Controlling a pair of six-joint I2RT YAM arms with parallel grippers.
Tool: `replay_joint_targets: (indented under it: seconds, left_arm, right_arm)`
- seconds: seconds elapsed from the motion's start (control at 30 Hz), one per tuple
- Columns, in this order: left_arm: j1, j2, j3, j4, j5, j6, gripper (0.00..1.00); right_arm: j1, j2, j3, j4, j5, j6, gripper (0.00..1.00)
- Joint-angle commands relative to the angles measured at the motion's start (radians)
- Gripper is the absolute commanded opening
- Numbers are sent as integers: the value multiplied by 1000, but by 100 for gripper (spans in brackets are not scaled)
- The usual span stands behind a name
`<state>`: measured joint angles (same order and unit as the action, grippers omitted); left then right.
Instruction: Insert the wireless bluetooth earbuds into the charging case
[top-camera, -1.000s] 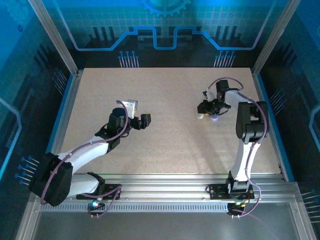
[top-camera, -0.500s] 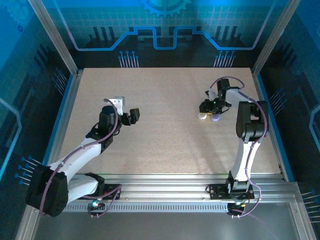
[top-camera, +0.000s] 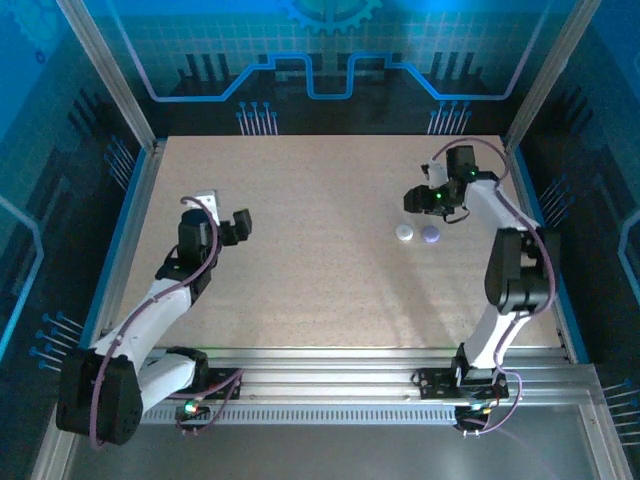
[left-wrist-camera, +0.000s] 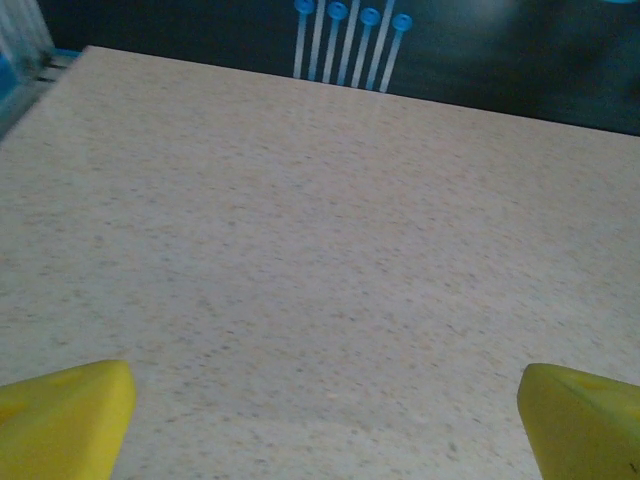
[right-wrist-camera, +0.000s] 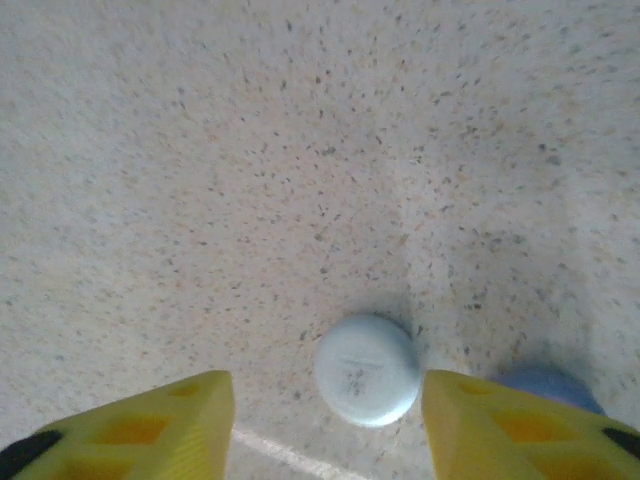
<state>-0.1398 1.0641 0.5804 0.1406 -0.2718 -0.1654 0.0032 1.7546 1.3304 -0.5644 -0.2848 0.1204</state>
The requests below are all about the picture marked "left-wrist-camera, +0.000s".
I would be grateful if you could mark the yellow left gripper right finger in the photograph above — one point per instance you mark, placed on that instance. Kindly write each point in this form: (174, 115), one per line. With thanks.
(585, 430)

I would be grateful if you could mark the aluminium frame post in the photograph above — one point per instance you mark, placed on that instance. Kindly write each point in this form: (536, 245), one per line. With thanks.
(20, 25)

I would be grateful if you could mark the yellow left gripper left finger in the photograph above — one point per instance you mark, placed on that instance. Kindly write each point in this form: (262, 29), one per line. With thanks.
(65, 425)

